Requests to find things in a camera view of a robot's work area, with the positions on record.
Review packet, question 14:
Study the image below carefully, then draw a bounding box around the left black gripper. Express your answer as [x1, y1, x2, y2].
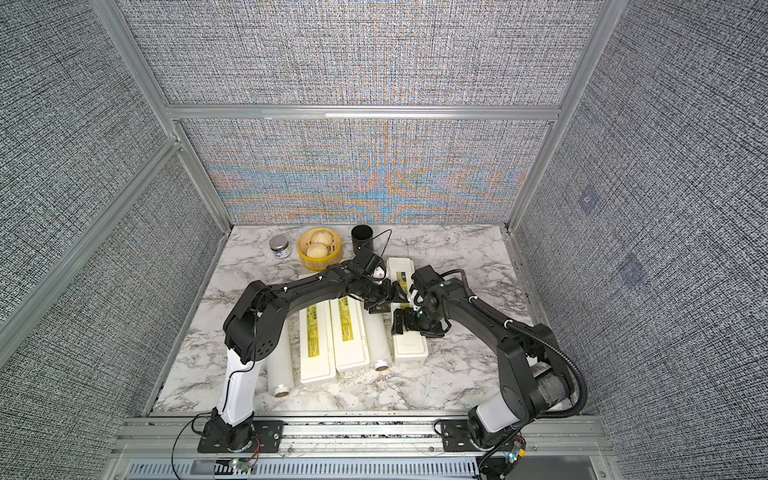
[358, 278, 410, 315]

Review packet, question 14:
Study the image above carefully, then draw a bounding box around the white wrap dispenser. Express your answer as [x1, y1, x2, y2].
[299, 301, 337, 385]
[387, 257, 429, 364]
[330, 297, 370, 372]

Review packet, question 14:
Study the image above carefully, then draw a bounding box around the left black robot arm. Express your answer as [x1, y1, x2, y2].
[206, 261, 407, 452]

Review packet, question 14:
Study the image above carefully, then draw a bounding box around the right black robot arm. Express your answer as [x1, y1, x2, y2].
[389, 266, 588, 449]

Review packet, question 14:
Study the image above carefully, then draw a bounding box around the left white plastic wrap roll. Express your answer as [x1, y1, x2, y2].
[267, 340, 295, 398]

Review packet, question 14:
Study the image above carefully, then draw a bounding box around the black cup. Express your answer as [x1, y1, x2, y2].
[350, 224, 374, 256]

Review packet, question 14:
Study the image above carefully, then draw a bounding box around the yellow bowl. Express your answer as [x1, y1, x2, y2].
[297, 227, 343, 272]

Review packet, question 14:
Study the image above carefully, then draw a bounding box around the small silver lidded jar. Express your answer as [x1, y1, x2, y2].
[269, 234, 291, 259]

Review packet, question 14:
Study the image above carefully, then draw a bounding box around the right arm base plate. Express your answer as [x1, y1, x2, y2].
[433, 418, 517, 453]

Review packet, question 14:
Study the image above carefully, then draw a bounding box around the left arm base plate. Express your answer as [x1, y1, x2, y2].
[197, 420, 285, 454]

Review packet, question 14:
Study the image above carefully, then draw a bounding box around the aluminium front rail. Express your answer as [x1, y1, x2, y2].
[101, 411, 623, 479]

